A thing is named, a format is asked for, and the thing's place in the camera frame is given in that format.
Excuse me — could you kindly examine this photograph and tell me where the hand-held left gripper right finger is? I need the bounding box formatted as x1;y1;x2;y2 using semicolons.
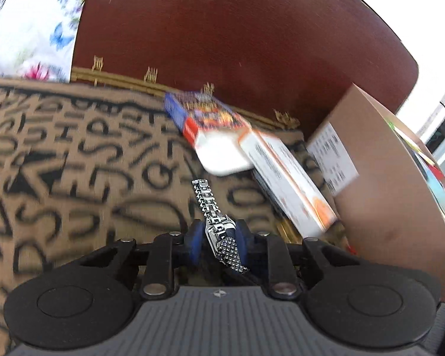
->
235;220;357;302

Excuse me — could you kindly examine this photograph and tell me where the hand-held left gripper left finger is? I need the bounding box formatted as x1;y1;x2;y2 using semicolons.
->
80;220;205;302

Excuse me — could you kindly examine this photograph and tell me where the silver metal watch band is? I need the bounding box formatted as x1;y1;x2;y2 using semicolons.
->
192;179;251;273

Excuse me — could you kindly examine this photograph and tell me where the orange and white medicine box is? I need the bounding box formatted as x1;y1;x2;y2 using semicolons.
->
238;129;338;239

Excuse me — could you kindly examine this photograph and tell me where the blue and red colourful box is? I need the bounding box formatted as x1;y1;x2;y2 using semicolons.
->
164;91;255;177

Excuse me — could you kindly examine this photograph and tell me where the letter-patterned tan tablecloth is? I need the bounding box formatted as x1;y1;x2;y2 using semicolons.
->
0;77;351;356

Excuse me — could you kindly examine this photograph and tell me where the brown cardboard box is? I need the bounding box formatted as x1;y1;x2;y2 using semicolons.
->
306;83;445;305

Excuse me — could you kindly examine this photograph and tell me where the dark brown wooden board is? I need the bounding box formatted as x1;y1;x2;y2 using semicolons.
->
70;0;419;139

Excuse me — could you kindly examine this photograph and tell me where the floral butterfly plastic bag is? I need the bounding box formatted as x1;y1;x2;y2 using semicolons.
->
0;0;95;82

